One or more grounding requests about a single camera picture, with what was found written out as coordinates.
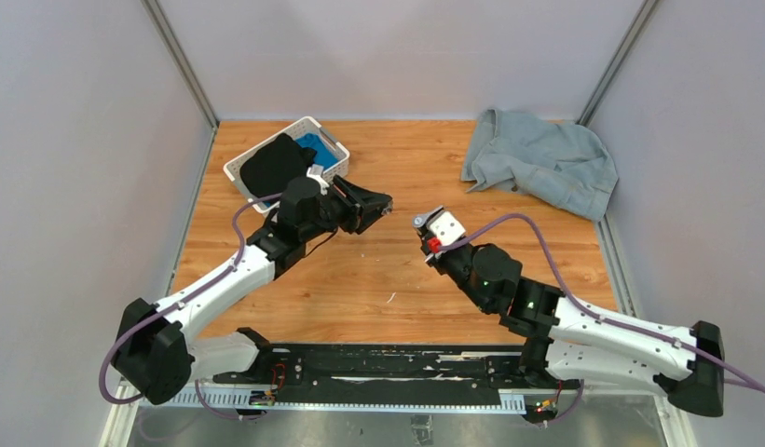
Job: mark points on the white plastic basket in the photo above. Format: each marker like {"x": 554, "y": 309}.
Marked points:
{"x": 296, "y": 130}

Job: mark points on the black cloth in basket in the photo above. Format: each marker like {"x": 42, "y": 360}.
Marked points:
{"x": 270, "y": 168}

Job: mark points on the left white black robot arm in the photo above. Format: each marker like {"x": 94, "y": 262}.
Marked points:
{"x": 157, "y": 347}

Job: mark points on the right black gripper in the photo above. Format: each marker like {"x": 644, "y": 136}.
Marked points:
{"x": 435, "y": 259}

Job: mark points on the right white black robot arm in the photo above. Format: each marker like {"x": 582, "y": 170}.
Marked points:
{"x": 569, "y": 339}

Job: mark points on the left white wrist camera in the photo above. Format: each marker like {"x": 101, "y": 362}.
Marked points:
{"x": 314, "y": 172}

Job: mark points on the chrome water faucet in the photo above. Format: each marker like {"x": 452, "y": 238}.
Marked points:
{"x": 421, "y": 221}

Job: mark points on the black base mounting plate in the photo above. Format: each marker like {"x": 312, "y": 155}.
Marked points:
{"x": 393, "y": 376}

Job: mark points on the grey-blue denim garment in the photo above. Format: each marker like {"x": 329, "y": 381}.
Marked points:
{"x": 563, "y": 164}

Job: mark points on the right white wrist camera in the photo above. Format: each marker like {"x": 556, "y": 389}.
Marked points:
{"x": 445, "y": 228}

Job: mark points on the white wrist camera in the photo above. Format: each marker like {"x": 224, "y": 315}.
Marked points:
{"x": 445, "y": 228}
{"x": 314, "y": 172}

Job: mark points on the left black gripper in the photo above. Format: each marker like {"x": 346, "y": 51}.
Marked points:
{"x": 362, "y": 207}

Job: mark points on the blue cloth in basket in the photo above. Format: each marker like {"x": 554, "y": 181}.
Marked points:
{"x": 324, "y": 157}

